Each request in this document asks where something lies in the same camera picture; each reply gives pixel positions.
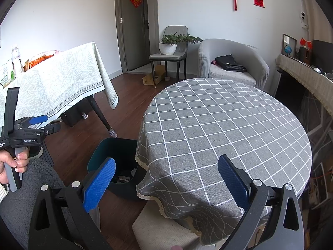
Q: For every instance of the grey checked tablecloth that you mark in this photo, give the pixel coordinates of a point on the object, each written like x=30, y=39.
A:
x=221, y=122

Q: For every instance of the cardboard box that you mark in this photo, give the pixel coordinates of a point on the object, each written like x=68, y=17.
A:
x=153, y=79

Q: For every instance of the clear plastic bottle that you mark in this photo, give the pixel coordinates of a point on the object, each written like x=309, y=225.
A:
x=17, y=62

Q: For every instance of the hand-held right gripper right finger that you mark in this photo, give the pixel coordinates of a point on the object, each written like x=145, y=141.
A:
x=232, y=183

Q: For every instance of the grey dining chair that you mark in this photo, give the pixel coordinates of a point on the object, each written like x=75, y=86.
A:
x=177, y=30

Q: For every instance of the grey armchair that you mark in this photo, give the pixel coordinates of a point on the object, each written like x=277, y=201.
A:
x=205, y=57

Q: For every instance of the black table leg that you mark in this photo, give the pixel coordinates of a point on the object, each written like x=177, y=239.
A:
x=100, y=117

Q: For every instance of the small globe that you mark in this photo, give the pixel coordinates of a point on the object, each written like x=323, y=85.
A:
x=288, y=49

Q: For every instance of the black white shoe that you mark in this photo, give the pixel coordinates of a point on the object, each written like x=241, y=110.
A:
x=36, y=152

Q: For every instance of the black monitor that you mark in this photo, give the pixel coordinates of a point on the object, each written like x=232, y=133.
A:
x=322, y=54

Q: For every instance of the beige fringed desk cloth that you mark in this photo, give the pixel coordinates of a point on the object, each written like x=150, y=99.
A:
x=307, y=78

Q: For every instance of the black storage box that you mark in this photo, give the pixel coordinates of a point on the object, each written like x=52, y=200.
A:
x=74, y=117

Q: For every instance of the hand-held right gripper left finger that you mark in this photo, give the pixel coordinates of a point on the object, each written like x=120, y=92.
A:
x=100, y=182

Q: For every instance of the grey door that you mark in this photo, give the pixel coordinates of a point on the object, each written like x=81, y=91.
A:
x=135, y=36

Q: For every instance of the black handbag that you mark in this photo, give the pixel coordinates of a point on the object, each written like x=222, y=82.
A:
x=226, y=61

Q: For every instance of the potted plant white pot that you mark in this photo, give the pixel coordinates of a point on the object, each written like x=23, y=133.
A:
x=167, y=49

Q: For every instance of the white security camera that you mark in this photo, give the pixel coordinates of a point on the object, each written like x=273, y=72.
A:
x=303, y=16

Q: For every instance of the person's left hand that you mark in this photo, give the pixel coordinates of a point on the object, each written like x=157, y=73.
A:
x=22, y=165

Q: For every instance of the pair of small red flags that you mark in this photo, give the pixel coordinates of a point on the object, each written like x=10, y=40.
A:
x=303, y=41

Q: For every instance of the dark grey fleece clothing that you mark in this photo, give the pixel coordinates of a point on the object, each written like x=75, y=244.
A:
x=33, y=172

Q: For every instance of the pale green patterned tablecloth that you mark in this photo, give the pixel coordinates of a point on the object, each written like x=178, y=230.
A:
x=65, y=78

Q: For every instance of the dark wooden box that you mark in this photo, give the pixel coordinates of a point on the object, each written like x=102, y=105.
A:
x=305, y=54

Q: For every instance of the orange snack bag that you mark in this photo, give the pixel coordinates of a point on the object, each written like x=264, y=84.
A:
x=39, y=61

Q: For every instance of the dark teal trash bin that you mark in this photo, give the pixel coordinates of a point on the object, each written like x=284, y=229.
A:
x=101, y=151

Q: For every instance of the framed picture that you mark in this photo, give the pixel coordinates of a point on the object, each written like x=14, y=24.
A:
x=286, y=40

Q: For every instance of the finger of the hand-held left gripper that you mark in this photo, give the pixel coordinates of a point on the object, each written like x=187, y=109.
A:
x=37, y=119
x=53, y=129

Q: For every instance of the red diamond door decoration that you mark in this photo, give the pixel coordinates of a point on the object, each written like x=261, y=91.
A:
x=135, y=0

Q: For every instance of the striped table leg sock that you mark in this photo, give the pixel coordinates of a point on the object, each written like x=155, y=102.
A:
x=84, y=116

